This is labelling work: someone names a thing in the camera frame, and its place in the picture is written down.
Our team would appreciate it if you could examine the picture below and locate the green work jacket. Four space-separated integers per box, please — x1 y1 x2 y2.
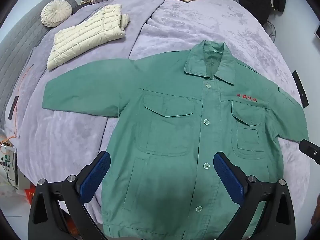
42 41 308 239

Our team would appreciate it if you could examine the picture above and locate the lavender plush bed blanket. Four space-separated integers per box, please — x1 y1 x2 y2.
5 0 300 225

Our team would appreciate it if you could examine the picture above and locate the grey quilted headboard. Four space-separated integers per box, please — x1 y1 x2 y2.
0 0 78 128

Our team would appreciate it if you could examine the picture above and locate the cream puffer jacket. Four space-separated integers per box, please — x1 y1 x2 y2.
47 4 130 71

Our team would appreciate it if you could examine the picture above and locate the round cream pleated cushion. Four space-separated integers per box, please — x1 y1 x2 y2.
40 0 72 28

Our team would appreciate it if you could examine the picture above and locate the electronics board with wires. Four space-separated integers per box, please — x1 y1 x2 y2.
1 139 18 190

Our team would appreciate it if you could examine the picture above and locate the black strap left bed edge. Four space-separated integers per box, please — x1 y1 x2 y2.
7 95 19 120

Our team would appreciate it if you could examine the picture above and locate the orange cable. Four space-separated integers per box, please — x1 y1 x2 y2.
0 63 35 156

